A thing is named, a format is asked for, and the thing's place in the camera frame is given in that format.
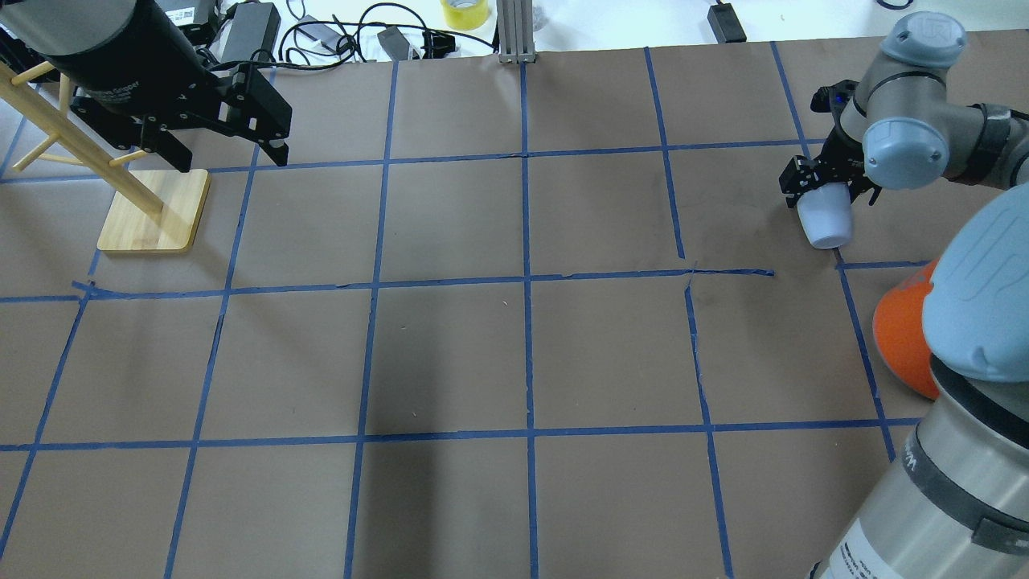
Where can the aluminium frame post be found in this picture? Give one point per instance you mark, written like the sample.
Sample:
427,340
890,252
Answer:
515,32

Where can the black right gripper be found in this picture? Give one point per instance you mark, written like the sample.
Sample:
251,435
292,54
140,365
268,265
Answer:
846,158

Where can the wooden cup rack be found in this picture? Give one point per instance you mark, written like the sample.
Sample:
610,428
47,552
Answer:
153,211

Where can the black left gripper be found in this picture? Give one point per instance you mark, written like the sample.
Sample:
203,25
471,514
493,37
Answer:
133,58

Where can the black power adapter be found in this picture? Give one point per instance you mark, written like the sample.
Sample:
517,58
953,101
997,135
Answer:
253,28

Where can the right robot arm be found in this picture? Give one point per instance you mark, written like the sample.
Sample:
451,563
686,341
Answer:
954,504

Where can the orange round container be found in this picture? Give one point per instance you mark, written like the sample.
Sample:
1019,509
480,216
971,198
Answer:
897,328

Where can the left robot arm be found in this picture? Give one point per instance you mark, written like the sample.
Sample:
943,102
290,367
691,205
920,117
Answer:
23,19

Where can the yellow tape roll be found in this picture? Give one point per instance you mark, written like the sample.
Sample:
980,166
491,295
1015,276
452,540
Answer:
465,15

